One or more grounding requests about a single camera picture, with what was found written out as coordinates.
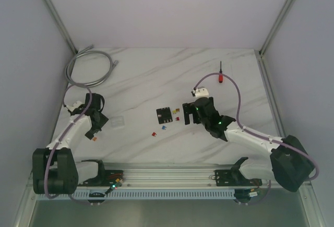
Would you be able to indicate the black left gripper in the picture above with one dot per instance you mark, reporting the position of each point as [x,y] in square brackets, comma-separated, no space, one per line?
[97,123]

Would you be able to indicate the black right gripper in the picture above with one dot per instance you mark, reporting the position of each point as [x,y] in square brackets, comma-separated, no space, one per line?
[189,108]

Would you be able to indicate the clear fuse box cover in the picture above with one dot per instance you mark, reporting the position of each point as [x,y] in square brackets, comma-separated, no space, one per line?
[117,122]

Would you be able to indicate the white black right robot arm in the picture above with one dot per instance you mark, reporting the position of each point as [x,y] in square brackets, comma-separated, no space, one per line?
[283,160]

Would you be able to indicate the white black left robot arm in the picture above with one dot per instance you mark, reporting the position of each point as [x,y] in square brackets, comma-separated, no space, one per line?
[54,168]

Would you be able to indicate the black fuse box base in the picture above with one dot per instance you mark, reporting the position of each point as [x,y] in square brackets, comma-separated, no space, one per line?
[164,115]

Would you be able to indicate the red black screwdriver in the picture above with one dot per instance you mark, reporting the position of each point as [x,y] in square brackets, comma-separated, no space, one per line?
[220,74]

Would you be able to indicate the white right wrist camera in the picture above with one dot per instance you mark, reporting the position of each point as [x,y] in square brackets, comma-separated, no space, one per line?
[200,92]

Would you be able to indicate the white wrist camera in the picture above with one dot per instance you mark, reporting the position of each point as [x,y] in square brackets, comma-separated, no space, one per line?
[200,92]
[71,108]

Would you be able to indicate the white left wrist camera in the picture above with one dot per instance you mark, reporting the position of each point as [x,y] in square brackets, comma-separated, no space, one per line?
[71,108]

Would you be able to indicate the aluminium front mounting rail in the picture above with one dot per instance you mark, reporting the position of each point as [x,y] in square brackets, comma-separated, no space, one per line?
[166,174]

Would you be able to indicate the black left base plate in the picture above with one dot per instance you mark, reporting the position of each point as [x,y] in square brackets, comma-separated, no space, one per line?
[105,178]

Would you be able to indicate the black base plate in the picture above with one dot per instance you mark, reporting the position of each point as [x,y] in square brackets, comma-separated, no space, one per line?
[230,178]
[105,178]

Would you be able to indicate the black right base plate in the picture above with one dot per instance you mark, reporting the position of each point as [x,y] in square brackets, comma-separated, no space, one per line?
[230,178]

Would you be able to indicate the aluminium frame rail right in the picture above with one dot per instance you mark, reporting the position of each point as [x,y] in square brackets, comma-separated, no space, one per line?
[270,95]

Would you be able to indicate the white slotted cable duct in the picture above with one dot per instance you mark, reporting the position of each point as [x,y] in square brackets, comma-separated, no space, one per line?
[151,194]

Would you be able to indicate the aluminium frame post left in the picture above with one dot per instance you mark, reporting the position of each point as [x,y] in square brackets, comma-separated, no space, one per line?
[60,25]

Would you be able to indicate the aluminium frame post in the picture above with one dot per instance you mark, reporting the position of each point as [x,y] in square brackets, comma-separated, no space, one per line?
[60,25]
[276,26]

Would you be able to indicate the aluminium frame post right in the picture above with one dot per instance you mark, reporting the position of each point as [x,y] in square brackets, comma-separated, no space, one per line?
[276,26]

